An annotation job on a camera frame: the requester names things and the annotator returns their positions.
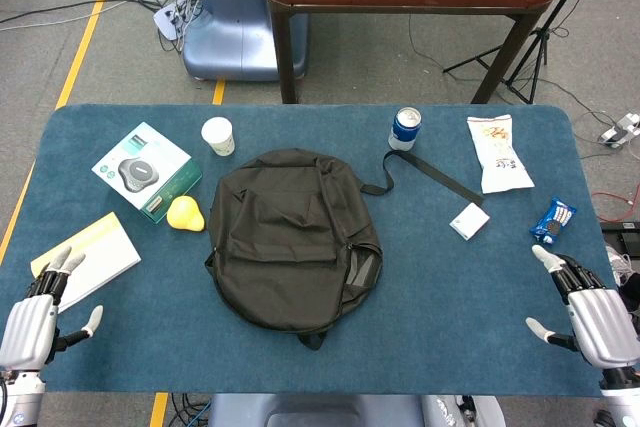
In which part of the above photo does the blue soda can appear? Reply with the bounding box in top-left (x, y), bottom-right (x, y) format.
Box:
top-left (388, 106), bottom-right (423, 152)

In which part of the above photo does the white power strip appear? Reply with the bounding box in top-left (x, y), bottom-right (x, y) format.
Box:
top-left (598, 114), bottom-right (640, 148)
top-left (153, 1), bottom-right (190, 42)

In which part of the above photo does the white snack bag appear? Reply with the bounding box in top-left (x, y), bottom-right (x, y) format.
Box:
top-left (466, 114), bottom-right (535, 195)

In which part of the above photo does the blue cookie pack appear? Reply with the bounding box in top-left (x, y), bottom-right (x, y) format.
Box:
top-left (529, 197), bottom-right (578, 246)

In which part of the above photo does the small white box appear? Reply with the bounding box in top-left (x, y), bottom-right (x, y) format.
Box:
top-left (448, 202), bottom-right (491, 241)

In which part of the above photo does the blue table mat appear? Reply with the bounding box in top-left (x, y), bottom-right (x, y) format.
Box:
top-left (0, 104), bottom-right (632, 396)

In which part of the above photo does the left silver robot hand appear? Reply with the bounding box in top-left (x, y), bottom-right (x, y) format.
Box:
top-left (0, 245), bottom-right (105, 373)

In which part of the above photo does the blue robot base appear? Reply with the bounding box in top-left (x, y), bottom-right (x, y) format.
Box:
top-left (182, 0), bottom-right (309, 82)

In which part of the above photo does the yellow pear toy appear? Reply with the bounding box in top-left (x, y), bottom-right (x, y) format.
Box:
top-left (166, 195), bottom-right (207, 233)

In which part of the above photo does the speakerphone product box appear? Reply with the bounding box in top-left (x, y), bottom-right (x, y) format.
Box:
top-left (91, 121), bottom-right (203, 224)

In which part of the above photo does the grey blue robot torso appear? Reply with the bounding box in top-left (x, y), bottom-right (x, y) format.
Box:
top-left (207, 393), bottom-right (506, 427)

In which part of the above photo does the red cable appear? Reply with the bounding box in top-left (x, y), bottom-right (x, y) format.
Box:
top-left (592, 190), bottom-right (640, 223)

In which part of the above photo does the black tripod stand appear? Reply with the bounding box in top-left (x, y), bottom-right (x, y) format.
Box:
top-left (442, 0), bottom-right (606, 106)

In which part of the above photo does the black backpack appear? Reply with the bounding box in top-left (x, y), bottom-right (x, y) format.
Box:
top-left (203, 148), bottom-right (485, 352)

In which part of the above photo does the white paper cup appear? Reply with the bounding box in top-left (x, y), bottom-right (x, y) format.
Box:
top-left (200, 116), bottom-right (236, 157)

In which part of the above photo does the black flat device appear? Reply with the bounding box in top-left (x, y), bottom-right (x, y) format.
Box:
top-left (599, 220), bottom-right (640, 248)

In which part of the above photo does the yellow white booklet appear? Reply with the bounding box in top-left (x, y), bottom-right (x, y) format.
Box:
top-left (30, 211), bottom-right (142, 313)

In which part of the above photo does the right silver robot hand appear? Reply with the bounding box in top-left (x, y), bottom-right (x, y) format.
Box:
top-left (525, 244), bottom-right (640, 371)

